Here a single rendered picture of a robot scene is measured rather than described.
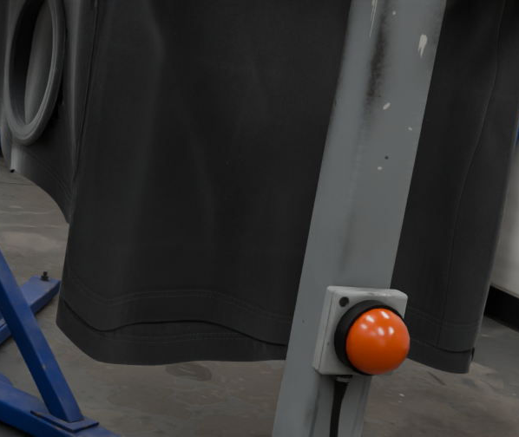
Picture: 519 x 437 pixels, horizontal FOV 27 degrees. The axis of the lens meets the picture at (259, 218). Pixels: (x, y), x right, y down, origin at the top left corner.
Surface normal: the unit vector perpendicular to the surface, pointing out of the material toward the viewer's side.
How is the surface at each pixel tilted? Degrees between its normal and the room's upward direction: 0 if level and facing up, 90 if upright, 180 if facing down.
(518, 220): 90
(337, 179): 90
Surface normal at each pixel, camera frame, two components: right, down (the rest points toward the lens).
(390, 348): 0.30, 0.04
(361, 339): -0.59, -0.13
